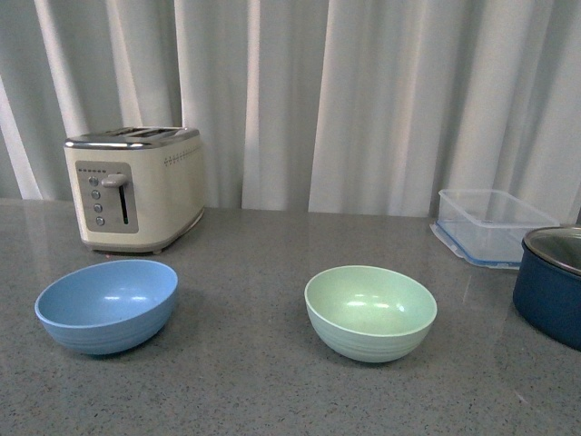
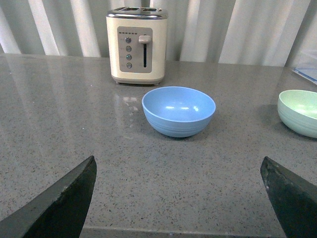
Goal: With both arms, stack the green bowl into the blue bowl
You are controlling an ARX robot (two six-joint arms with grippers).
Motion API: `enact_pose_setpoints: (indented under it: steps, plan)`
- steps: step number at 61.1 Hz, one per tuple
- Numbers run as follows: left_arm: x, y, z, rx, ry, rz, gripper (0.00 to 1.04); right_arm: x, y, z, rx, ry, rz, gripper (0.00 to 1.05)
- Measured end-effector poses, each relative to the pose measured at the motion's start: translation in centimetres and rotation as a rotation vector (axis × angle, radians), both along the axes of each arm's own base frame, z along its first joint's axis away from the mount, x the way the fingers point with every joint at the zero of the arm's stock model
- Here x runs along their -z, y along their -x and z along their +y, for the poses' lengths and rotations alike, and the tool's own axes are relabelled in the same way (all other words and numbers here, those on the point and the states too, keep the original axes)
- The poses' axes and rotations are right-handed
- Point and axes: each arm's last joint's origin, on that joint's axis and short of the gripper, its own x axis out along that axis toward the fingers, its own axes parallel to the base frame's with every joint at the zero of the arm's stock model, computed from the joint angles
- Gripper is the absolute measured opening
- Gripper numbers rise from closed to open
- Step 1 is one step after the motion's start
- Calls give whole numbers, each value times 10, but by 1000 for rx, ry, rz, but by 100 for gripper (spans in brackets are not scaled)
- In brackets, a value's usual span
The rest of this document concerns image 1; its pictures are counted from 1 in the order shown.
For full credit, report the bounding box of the green bowl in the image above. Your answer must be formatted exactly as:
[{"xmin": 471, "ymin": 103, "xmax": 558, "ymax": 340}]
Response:
[{"xmin": 304, "ymin": 265, "xmax": 438, "ymax": 363}]

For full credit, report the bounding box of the blue bowl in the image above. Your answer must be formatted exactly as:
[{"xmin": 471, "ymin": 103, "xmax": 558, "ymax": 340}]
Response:
[{"xmin": 34, "ymin": 260, "xmax": 178, "ymax": 355}]

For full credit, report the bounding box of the white curtain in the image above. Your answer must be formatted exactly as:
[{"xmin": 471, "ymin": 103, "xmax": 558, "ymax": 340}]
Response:
[{"xmin": 1, "ymin": 1, "xmax": 580, "ymax": 223}]

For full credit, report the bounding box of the cream two-slot toaster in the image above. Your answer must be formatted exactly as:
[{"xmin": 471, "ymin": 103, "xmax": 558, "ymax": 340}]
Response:
[{"xmin": 64, "ymin": 126, "xmax": 205, "ymax": 253}]

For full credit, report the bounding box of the clear plastic food container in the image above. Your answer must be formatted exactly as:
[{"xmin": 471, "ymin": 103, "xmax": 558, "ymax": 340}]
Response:
[{"xmin": 430, "ymin": 189, "xmax": 559, "ymax": 270}]

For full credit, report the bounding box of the dark blue pot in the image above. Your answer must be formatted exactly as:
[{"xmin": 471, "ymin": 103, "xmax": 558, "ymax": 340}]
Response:
[{"xmin": 513, "ymin": 226, "xmax": 580, "ymax": 350}]

